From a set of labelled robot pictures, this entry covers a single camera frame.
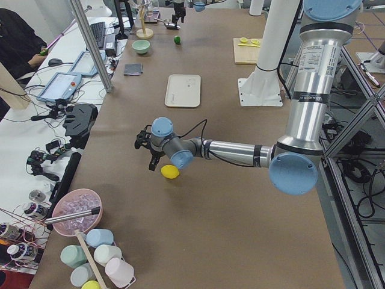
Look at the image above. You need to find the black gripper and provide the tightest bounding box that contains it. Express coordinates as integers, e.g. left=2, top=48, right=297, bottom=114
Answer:
left=134, top=125, right=164, bottom=171
left=172, top=2, right=185, bottom=23

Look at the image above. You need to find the yellow lemon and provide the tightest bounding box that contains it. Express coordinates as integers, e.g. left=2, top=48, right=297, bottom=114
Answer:
left=161, top=164, right=180, bottom=179

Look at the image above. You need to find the green lemon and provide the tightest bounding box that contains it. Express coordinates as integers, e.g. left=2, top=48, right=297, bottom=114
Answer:
left=173, top=36, right=182, bottom=45

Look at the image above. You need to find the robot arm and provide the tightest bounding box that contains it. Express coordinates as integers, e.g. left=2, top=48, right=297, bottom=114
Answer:
left=134, top=1, right=362, bottom=195

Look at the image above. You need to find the cream rabbit tray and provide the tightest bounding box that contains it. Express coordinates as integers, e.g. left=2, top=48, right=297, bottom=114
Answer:
left=164, top=74, right=201, bottom=108

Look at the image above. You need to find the metal scoop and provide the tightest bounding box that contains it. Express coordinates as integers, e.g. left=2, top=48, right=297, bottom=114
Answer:
left=155, top=18, right=180, bottom=30

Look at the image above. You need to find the wooden mug tree stand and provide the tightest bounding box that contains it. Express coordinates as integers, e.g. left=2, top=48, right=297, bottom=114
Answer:
left=136, top=1, right=154, bottom=39

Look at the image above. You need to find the mint green bowl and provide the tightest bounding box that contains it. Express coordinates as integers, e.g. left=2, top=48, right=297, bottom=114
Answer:
left=132, top=39, right=150, bottom=54

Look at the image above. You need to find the yellow plastic knife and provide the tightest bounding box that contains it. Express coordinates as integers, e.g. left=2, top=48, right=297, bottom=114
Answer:
left=237, top=43, right=260, bottom=48

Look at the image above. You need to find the grey folded cloth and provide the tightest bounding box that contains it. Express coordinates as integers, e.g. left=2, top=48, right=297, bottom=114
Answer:
left=123, top=63, right=143, bottom=76

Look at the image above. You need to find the wooden cutting board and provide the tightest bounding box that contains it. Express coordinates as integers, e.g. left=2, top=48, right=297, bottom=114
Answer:
left=233, top=38, right=262, bottom=64

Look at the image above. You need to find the black keyboard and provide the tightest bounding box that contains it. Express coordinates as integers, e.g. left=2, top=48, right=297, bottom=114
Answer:
left=90, top=22, right=105, bottom=49

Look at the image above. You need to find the pink bowl of ice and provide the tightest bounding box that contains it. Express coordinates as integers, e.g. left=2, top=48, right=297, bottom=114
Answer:
left=52, top=188, right=103, bottom=237

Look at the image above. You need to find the blue cup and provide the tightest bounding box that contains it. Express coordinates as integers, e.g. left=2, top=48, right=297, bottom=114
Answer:
left=86, top=228, right=114, bottom=248

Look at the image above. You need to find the white cup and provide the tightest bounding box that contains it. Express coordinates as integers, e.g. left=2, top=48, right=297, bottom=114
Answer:
left=93, top=244, right=122, bottom=267

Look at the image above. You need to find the blue teach pendant tablet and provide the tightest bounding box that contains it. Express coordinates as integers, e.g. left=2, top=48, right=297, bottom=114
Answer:
left=37, top=72, right=82, bottom=102

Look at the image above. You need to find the pink cup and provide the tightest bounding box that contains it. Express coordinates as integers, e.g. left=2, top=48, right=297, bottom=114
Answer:
left=105, top=257, right=136, bottom=288

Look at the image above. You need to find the mint green cup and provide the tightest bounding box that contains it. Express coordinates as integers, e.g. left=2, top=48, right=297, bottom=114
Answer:
left=60, top=245, right=87, bottom=269

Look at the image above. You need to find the black computer mouse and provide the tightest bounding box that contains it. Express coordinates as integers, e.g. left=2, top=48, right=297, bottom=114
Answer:
left=48, top=58, right=63, bottom=67

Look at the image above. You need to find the grey cup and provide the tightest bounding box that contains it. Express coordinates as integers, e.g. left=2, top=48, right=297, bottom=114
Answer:
left=70, top=263, right=96, bottom=287

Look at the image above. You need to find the yellow cup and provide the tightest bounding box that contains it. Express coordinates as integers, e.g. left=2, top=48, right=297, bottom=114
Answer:
left=81, top=280, right=101, bottom=289

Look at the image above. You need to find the seated person in black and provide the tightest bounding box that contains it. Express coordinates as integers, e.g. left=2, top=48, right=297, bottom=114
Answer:
left=1, top=8, right=48, bottom=85

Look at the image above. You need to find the metal scoop handle in bowl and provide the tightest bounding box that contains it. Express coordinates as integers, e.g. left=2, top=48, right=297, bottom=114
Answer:
left=44, top=207, right=102, bottom=225

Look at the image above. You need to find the aluminium frame post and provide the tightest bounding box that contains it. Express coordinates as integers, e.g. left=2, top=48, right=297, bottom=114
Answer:
left=69, top=0, right=112, bottom=93

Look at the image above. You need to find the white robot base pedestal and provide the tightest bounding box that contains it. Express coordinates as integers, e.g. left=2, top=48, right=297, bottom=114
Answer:
left=238, top=0, right=301, bottom=107

